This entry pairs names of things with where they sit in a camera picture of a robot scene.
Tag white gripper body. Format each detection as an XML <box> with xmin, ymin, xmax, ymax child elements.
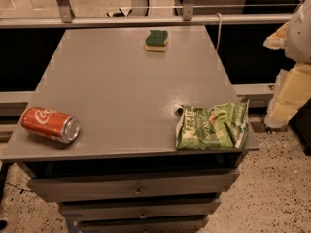
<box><xmin>285</xmin><ymin>0</ymin><xmax>311</xmax><ymax>64</ymax></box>

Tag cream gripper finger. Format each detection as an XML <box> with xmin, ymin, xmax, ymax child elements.
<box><xmin>264</xmin><ymin>63</ymin><xmax>311</xmax><ymax>128</ymax></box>
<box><xmin>263</xmin><ymin>22</ymin><xmax>289</xmax><ymax>50</ymax></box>

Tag red coke can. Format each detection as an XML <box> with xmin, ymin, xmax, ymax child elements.
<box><xmin>21</xmin><ymin>107</ymin><xmax>81</xmax><ymax>144</ymax></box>

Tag green chip bag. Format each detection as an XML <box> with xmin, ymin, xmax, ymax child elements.
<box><xmin>176</xmin><ymin>102</ymin><xmax>249</xmax><ymax>150</ymax></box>

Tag grey metal railing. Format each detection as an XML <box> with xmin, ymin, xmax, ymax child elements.
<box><xmin>0</xmin><ymin>0</ymin><xmax>305</xmax><ymax>29</ymax></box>

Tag green yellow sponge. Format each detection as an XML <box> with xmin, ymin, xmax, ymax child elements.
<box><xmin>145</xmin><ymin>30</ymin><xmax>168</xmax><ymax>52</ymax></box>

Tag grey drawer cabinet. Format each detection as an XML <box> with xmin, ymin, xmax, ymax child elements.
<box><xmin>0</xmin><ymin>25</ymin><xmax>261</xmax><ymax>233</ymax></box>

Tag bottom grey drawer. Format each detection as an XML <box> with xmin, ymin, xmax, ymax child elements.
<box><xmin>79</xmin><ymin>216</ymin><xmax>208</xmax><ymax>233</ymax></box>

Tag grey drawer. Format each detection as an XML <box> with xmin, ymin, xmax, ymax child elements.
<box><xmin>79</xmin><ymin>216</ymin><xmax>208</xmax><ymax>233</ymax></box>
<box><xmin>27</xmin><ymin>169</ymin><xmax>240</xmax><ymax>202</ymax></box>
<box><xmin>60</xmin><ymin>198</ymin><xmax>220</xmax><ymax>221</ymax></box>

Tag middle grey drawer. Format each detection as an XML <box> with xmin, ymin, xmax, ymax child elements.
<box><xmin>60</xmin><ymin>198</ymin><xmax>220</xmax><ymax>221</ymax></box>

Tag top grey drawer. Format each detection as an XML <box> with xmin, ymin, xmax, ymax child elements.
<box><xmin>27</xmin><ymin>169</ymin><xmax>240</xmax><ymax>202</ymax></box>

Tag white hanging cable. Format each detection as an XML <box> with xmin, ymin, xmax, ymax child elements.
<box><xmin>215</xmin><ymin>12</ymin><xmax>224</xmax><ymax>52</ymax></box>

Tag black floor cable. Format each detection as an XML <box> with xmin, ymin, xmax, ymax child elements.
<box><xmin>3</xmin><ymin>182</ymin><xmax>33</xmax><ymax>194</ymax></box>

